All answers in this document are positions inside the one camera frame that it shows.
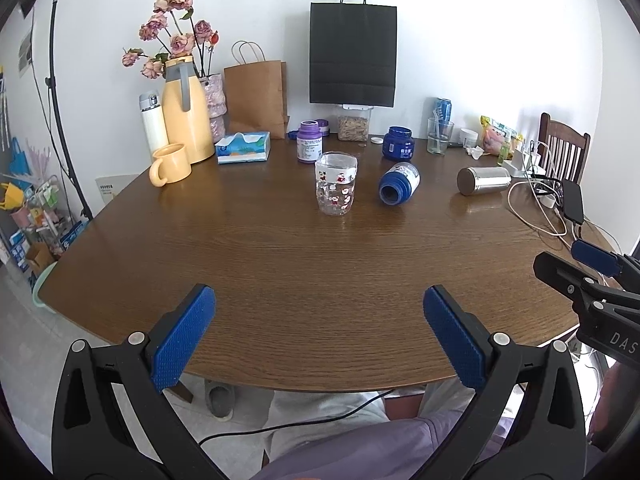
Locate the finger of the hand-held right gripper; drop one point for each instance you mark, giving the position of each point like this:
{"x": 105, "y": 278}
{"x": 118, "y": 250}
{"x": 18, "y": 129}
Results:
{"x": 592, "y": 257}
{"x": 560, "y": 272}

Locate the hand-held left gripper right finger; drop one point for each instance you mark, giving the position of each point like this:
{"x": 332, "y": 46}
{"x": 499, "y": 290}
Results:
{"x": 457, "y": 340}

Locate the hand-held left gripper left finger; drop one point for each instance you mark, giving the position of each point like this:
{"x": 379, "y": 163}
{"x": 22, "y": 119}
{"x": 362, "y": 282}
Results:
{"x": 182, "y": 337}

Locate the blue cup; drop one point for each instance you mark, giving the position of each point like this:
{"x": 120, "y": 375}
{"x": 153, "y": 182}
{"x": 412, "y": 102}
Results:
{"x": 399, "y": 182}

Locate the person's right forearm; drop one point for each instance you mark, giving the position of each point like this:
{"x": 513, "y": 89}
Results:
{"x": 610, "y": 410}

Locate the stainless steel cup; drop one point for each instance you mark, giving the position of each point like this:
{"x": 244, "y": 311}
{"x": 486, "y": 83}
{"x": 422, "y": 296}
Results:
{"x": 482, "y": 180}

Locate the printed clear glass cup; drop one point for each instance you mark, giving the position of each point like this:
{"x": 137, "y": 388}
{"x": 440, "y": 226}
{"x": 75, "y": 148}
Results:
{"x": 335, "y": 185}

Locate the grey slipper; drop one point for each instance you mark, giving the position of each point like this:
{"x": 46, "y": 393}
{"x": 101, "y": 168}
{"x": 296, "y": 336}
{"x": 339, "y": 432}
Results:
{"x": 220, "y": 397}

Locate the wooden chair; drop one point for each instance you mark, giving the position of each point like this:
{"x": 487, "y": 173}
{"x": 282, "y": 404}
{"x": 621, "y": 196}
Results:
{"x": 562, "y": 147}

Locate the white power strip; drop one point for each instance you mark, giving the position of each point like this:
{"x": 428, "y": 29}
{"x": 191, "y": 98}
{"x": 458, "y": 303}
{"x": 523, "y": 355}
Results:
{"x": 520, "y": 165}

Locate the small green bottle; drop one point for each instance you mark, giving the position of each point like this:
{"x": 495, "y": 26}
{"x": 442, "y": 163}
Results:
{"x": 503, "y": 152}

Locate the crumpled white tissue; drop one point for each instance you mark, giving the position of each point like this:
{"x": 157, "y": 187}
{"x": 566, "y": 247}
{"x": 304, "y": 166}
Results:
{"x": 475, "y": 151}

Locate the green plastic basin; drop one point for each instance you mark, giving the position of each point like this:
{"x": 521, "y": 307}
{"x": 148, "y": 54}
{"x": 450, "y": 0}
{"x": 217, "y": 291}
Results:
{"x": 42, "y": 285}

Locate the colourful snack packets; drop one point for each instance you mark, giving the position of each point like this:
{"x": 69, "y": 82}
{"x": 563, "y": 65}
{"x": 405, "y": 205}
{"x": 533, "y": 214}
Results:
{"x": 495, "y": 137}

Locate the person's torso and legs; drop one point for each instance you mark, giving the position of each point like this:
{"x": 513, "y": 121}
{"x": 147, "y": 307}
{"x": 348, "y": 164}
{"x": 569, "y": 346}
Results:
{"x": 350, "y": 445}

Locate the small white jar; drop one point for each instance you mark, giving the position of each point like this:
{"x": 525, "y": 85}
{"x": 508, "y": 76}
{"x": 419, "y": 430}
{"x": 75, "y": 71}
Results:
{"x": 469, "y": 137}

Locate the yellow mug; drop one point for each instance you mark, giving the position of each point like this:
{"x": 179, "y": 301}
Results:
{"x": 170, "y": 164}

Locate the clear drinking glass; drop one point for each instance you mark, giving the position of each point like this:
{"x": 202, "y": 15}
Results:
{"x": 440, "y": 136}

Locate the storage rack with supplies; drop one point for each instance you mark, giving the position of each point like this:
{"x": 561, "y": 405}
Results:
{"x": 40, "y": 210}

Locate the blue tissue box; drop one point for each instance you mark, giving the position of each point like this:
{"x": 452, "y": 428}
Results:
{"x": 243, "y": 147}

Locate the blue drink can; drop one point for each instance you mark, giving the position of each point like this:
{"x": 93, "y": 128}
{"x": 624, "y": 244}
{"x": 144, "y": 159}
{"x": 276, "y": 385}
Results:
{"x": 442, "y": 108}

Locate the blue jar with label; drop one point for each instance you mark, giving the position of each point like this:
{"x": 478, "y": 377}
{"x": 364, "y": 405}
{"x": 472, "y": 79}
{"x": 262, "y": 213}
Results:
{"x": 397, "y": 142}

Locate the white thermos bottle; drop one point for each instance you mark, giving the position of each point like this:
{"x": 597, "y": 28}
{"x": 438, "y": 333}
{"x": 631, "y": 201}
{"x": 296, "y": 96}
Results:
{"x": 152, "y": 127}

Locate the yellow thermos jug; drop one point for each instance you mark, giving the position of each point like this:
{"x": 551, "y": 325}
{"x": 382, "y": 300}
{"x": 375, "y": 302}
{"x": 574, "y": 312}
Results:
{"x": 185, "y": 110}

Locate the purple bottle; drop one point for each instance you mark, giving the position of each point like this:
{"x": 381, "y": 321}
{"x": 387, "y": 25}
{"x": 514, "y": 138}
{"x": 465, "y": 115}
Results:
{"x": 309, "y": 142}

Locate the clear cereal container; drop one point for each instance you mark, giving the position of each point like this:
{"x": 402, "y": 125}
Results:
{"x": 354, "y": 122}

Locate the blue bag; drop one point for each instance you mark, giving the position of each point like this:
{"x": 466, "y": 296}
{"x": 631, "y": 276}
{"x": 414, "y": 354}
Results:
{"x": 17, "y": 157}

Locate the brown paper bag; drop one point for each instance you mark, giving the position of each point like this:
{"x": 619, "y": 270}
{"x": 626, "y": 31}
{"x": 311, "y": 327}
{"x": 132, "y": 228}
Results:
{"x": 256, "y": 95}

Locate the black light stand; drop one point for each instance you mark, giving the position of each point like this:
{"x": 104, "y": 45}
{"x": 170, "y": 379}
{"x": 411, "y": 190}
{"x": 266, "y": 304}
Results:
{"x": 56, "y": 105}

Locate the black paper bag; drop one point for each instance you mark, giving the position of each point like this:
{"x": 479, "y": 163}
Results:
{"x": 352, "y": 50}

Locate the dried pink rose bouquet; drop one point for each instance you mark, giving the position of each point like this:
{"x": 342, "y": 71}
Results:
{"x": 170, "y": 25}

